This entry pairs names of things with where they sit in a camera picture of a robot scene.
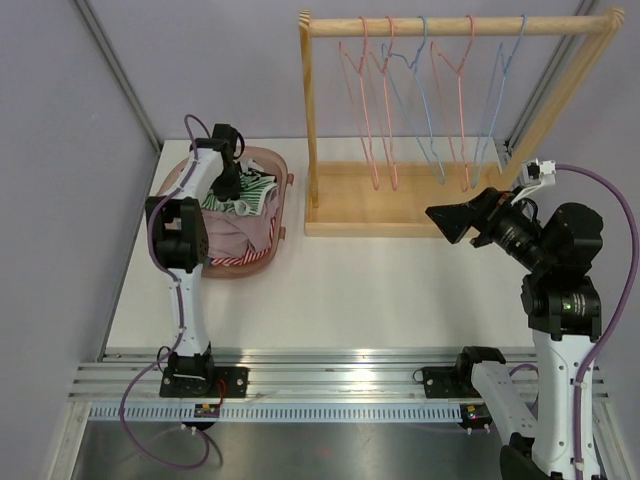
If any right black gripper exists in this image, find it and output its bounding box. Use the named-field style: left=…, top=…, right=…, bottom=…
left=427, top=186, right=554, bottom=273

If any green white striped tank top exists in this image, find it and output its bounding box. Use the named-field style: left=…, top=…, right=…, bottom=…
left=201, top=174, right=277, bottom=216

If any mauve tank top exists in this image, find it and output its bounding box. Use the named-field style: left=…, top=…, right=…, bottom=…
left=202, top=196, right=280, bottom=259

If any red white striped tank top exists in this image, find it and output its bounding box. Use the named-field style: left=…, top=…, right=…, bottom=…
left=207, top=219, right=276, bottom=267

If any pink wire hanger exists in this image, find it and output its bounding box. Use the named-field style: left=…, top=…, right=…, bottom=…
left=429, top=15, right=475, bottom=192
left=338, top=17, right=380, bottom=191
left=367, top=16, right=399, bottom=191

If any light blue wire hanger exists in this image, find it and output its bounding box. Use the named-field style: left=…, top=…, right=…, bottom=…
left=382, top=14, right=446, bottom=185

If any black white striped tank top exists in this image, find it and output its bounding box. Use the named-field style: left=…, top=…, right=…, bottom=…
left=239, top=158, right=277, bottom=183

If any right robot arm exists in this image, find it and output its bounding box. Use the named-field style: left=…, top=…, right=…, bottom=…
left=420, top=188, right=603, bottom=479

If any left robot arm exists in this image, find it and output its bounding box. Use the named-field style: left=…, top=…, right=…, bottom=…
left=145, top=123, right=245, bottom=398

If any pink plastic basin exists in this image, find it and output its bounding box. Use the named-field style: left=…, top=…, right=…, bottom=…
left=145, top=147, right=294, bottom=279

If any wooden clothes rack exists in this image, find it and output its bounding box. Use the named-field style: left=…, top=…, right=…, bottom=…
left=298, top=7, right=625, bottom=238

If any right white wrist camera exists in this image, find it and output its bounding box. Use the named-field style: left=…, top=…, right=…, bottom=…
left=511, top=159, right=556, bottom=205

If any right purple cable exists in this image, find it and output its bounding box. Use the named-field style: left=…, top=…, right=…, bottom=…
left=554, top=163, right=640, bottom=471

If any aluminium mounting rail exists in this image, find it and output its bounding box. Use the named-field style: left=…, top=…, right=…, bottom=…
left=69, top=347, right=611, bottom=401

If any white slotted cable duct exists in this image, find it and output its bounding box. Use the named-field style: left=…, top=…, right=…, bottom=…
left=89, top=402, right=461, bottom=423

